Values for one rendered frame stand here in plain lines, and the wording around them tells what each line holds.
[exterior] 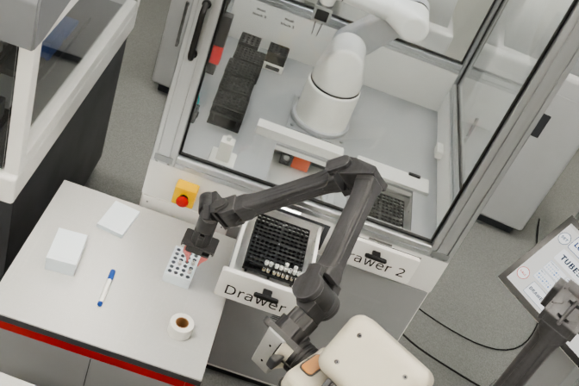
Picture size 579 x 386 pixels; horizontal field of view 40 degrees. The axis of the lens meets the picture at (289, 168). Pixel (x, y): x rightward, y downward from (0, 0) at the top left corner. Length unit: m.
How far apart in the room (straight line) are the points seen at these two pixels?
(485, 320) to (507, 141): 1.80
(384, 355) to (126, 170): 2.48
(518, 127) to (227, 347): 1.41
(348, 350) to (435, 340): 2.11
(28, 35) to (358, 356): 1.15
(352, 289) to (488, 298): 1.50
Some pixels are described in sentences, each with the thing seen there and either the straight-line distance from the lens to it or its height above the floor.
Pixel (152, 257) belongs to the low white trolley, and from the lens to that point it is 2.53.
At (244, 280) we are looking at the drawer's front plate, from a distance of 2.33.
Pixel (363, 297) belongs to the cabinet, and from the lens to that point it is 2.80.
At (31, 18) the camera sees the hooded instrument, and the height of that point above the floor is 1.46.
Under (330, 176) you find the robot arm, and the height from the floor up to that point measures 1.33.
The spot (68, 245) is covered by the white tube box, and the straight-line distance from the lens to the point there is 2.43.
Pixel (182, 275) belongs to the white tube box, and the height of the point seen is 0.79.
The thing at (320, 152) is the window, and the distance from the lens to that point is 2.44.
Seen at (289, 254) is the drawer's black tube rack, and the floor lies 0.90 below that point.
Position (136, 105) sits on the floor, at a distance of 4.38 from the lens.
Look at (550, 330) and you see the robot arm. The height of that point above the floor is 1.58.
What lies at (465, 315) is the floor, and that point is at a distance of 4.00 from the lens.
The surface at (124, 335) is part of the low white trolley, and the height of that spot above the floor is 0.76.
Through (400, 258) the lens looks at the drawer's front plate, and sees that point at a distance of 2.63.
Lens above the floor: 2.58
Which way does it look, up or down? 37 degrees down
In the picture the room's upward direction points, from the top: 22 degrees clockwise
